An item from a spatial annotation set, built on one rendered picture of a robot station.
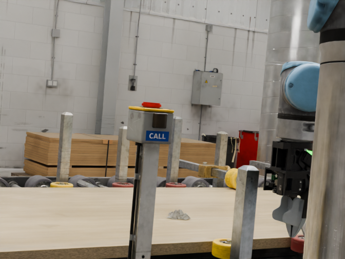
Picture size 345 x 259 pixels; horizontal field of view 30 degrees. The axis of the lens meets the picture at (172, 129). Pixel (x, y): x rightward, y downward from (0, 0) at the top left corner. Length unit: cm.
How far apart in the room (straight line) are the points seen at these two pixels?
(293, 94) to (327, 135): 55
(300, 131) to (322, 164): 68
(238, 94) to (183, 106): 108
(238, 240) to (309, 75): 43
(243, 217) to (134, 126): 34
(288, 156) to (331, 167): 70
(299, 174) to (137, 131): 36
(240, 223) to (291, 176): 17
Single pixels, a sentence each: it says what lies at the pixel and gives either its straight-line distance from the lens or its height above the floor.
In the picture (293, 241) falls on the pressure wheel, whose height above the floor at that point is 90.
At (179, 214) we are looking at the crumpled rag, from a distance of 187.
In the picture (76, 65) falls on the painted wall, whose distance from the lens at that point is 898.
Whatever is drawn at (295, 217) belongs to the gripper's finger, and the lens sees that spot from 143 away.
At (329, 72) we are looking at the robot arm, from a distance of 72.
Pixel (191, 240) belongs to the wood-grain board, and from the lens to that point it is 160.
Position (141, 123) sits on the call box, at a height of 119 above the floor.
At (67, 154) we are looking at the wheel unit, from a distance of 240.
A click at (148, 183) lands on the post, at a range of 131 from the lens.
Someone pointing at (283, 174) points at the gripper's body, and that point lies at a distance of 138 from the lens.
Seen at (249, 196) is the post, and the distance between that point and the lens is 145.
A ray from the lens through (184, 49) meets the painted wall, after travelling 985.
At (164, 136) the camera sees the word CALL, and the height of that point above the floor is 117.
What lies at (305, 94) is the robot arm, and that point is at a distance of 125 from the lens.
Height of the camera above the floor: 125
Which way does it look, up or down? 3 degrees down
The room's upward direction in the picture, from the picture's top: 5 degrees clockwise
